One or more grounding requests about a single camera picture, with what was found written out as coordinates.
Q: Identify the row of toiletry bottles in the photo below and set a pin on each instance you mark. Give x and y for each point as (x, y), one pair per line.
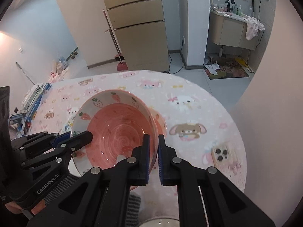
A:
(239, 10)

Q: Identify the pile of plastic bags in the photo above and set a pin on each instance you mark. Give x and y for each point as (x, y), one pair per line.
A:
(59, 69)

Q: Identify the white hanging towel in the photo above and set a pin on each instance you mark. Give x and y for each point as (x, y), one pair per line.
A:
(252, 28)

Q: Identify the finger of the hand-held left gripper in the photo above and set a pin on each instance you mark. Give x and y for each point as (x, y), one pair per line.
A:
(35, 141)
(78, 138)

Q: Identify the white drain pipe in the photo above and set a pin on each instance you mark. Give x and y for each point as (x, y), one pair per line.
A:
(221, 51)

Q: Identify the plain white plate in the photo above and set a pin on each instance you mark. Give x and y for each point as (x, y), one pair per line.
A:
(161, 222)

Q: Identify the beige three-door fridge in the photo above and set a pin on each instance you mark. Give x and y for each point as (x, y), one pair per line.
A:
(137, 40)

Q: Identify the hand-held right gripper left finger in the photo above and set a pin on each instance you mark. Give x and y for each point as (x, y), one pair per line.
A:
(145, 160)

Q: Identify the black hanging grooming tool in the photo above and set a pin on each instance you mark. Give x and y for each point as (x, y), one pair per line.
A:
(252, 3)

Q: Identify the black faucet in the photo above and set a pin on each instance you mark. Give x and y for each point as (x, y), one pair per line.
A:
(229, 3)

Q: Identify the patterned bath mat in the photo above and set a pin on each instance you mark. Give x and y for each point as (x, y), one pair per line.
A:
(229, 71)

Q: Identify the beige bathroom vanity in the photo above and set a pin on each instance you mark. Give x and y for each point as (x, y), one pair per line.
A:
(229, 33)

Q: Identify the stack of books and boxes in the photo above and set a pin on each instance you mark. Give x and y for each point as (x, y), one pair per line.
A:
(35, 110)

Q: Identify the phone in pink case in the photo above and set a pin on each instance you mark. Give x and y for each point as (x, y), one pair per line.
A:
(224, 158)

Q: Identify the brown slippers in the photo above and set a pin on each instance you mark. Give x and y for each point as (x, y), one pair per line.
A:
(74, 54)

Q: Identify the white crumpled papers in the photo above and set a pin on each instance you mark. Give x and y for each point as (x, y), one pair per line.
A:
(211, 66)

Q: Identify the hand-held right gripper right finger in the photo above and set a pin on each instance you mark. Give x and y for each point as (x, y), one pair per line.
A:
(160, 165)

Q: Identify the pink strawberry print bowl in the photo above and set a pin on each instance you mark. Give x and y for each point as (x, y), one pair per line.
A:
(118, 127)
(159, 123)

